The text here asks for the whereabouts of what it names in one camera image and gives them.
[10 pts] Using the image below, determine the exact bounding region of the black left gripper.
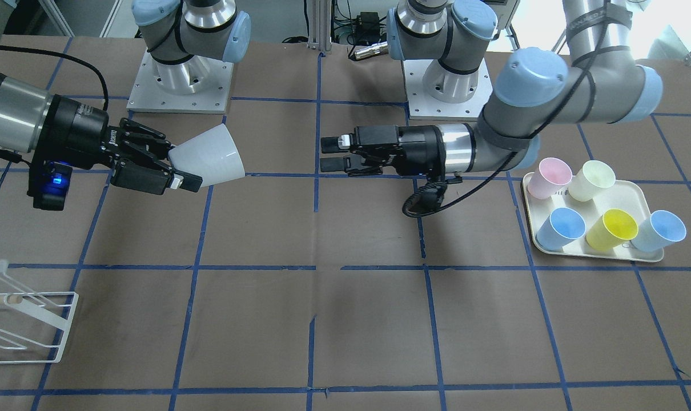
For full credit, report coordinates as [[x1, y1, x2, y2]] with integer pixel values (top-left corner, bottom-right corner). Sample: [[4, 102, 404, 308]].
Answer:
[[319, 126, 444, 179]]

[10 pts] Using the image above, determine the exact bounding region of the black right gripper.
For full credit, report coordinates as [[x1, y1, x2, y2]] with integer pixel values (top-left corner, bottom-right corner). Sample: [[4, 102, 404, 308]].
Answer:
[[47, 96, 203, 195]]

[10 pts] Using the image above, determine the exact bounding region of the translucent white cup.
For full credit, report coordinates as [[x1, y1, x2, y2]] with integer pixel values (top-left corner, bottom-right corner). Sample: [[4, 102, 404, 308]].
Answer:
[[168, 124, 246, 187]]

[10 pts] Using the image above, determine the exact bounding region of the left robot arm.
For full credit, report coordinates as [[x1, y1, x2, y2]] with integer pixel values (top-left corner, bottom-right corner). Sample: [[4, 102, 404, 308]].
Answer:
[[320, 1, 663, 182]]

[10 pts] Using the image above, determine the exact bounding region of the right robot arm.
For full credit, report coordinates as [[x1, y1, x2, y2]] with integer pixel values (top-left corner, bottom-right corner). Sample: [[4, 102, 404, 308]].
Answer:
[[0, 1, 251, 209]]

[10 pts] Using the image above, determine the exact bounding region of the pink cup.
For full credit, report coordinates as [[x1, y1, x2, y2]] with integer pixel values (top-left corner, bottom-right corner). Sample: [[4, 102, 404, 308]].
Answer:
[[527, 157, 573, 200]]

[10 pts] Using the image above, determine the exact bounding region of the pale green cup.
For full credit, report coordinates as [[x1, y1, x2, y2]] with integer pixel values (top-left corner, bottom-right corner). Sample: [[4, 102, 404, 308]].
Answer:
[[567, 160, 616, 202]]

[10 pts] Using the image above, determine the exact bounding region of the yellow cup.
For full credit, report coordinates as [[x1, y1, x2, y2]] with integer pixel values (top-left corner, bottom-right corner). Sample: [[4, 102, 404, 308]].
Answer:
[[585, 208, 640, 252]]

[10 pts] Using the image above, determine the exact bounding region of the light blue cup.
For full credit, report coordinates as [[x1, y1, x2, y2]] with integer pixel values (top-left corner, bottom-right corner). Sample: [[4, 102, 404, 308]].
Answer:
[[630, 210, 687, 253]]

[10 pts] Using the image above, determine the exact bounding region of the cream plastic tray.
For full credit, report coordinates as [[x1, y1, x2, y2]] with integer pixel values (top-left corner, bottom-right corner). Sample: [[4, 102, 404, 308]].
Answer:
[[521, 172, 665, 263]]

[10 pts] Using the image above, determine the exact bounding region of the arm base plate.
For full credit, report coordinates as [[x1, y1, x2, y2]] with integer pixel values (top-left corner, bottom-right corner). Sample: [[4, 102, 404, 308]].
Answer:
[[402, 59, 493, 122], [127, 53, 234, 114]]

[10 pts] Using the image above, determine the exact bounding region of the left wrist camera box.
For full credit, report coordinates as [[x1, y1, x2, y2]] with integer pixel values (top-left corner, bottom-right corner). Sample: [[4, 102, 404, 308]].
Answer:
[[402, 177, 463, 218]]

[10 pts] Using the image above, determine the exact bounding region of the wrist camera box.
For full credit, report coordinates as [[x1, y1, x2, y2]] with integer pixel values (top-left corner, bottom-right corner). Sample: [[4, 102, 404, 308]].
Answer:
[[402, 177, 463, 218], [27, 161, 73, 211]]

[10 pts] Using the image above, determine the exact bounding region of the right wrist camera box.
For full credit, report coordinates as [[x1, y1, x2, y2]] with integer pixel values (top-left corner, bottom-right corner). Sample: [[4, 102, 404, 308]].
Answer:
[[27, 161, 73, 211]]

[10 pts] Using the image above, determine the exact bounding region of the aluminium frame post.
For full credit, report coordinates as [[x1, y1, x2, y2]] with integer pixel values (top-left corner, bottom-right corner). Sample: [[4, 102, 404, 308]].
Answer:
[[306, 0, 335, 55]]

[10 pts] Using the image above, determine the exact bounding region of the white wire cup rack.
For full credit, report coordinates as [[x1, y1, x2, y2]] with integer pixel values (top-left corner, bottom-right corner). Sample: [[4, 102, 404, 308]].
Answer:
[[0, 259, 80, 365]]

